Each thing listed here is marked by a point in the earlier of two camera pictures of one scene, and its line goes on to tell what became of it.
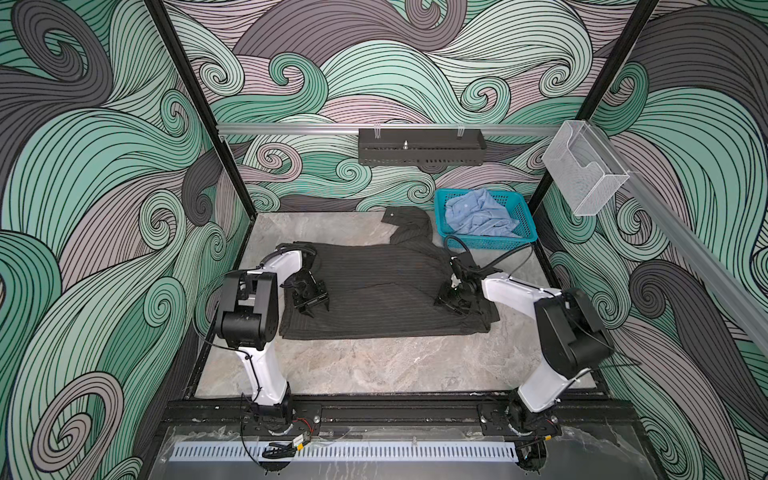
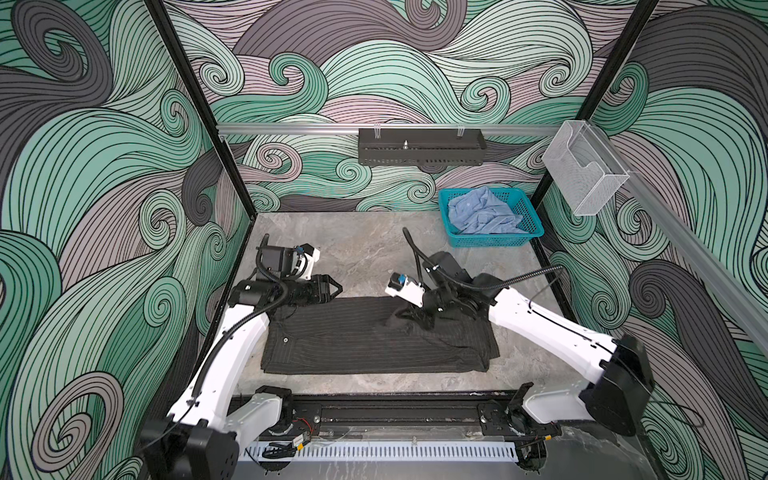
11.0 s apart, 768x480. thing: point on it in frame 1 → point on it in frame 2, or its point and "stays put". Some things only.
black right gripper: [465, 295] stays put
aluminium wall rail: [388, 128] stays put
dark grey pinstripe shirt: [382, 289] → [336, 335]
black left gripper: [320, 297] stays put
